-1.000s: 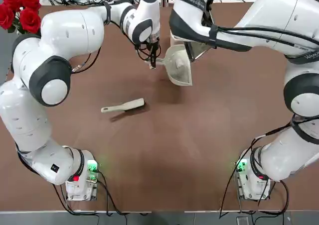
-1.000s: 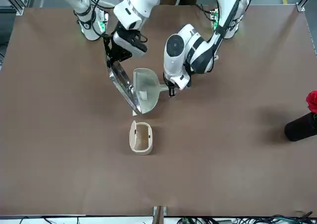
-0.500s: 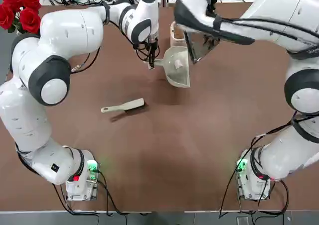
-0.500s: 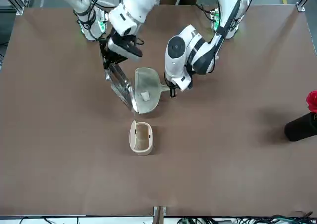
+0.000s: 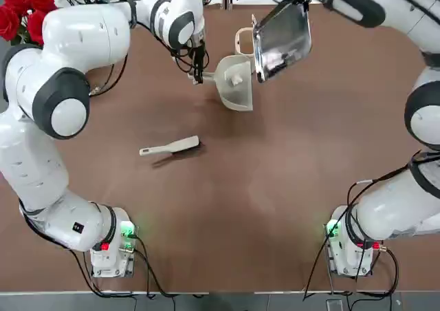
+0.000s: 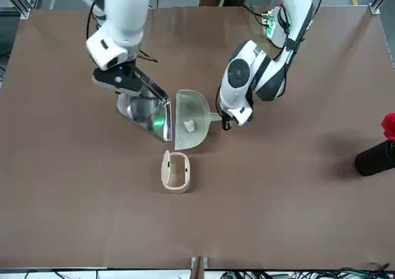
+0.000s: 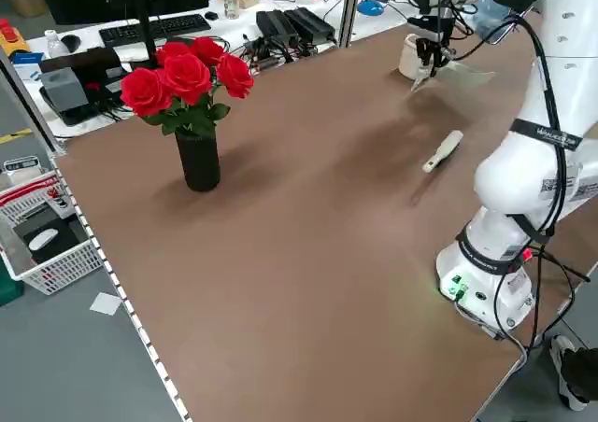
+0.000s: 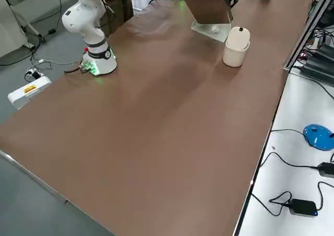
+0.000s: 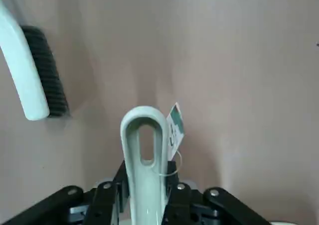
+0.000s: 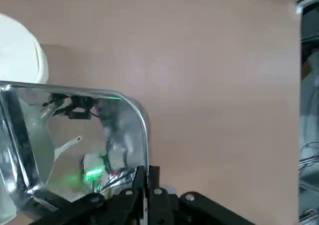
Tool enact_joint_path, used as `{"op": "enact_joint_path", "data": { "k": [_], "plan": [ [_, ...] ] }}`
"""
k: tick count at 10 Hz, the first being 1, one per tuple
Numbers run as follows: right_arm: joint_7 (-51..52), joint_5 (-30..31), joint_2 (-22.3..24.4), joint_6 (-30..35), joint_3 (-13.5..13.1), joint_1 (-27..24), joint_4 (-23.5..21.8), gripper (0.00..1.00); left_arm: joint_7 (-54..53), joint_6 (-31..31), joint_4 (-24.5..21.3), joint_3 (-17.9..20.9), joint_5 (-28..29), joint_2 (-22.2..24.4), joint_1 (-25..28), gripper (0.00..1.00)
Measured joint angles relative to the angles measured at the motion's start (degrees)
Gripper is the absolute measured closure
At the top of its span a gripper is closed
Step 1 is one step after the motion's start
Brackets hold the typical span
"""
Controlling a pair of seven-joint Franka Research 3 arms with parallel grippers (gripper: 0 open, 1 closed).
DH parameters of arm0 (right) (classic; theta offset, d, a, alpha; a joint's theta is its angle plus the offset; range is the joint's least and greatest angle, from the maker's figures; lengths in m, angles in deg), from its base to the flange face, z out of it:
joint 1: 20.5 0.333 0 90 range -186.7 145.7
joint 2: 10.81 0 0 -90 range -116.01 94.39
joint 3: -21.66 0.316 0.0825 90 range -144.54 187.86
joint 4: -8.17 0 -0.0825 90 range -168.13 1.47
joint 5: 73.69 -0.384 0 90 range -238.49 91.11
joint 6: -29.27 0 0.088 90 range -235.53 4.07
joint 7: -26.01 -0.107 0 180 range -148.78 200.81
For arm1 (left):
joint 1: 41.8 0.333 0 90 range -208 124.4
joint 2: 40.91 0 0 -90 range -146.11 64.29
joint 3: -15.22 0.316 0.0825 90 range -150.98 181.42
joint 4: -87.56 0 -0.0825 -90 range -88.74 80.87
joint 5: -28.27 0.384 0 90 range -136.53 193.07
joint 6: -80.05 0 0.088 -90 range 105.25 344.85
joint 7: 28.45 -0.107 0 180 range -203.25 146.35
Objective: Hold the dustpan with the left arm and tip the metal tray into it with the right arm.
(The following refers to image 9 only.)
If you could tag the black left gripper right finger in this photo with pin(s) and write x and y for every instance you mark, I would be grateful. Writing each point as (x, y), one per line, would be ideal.
(184, 202)

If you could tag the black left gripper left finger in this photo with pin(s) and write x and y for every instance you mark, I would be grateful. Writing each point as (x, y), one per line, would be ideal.
(104, 202)

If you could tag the beige plastic dustpan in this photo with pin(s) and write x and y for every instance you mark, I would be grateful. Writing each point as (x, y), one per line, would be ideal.
(147, 190)

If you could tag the small paper dustpan tag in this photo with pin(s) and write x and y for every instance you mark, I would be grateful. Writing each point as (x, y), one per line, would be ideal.
(175, 125)

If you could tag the beige hand brush black bristles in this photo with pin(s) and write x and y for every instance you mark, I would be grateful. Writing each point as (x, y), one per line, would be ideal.
(22, 73)

